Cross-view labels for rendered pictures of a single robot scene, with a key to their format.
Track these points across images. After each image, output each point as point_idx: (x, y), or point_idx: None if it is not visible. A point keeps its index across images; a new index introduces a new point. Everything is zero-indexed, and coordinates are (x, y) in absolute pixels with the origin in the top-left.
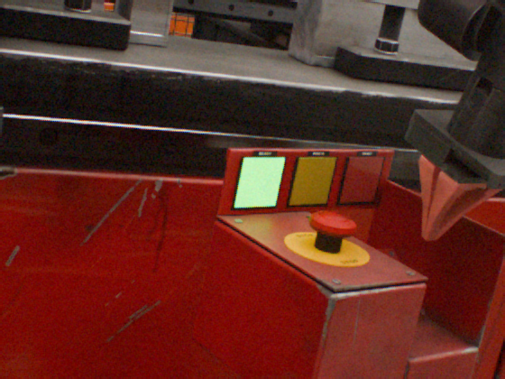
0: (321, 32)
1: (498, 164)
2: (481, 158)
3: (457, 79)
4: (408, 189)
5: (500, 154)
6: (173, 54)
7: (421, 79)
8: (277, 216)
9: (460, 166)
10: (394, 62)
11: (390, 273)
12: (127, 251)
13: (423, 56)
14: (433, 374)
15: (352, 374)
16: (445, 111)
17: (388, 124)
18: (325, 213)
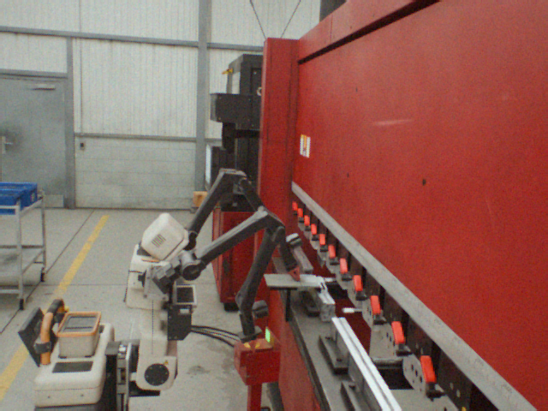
0: (330, 330)
1: (241, 333)
2: (241, 331)
3: (325, 352)
4: (273, 351)
5: (242, 332)
6: (313, 321)
7: (323, 348)
8: (268, 343)
9: None
10: (321, 340)
11: (241, 348)
12: (293, 354)
13: (334, 345)
14: (241, 374)
15: (235, 360)
16: (259, 329)
17: (304, 348)
18: None
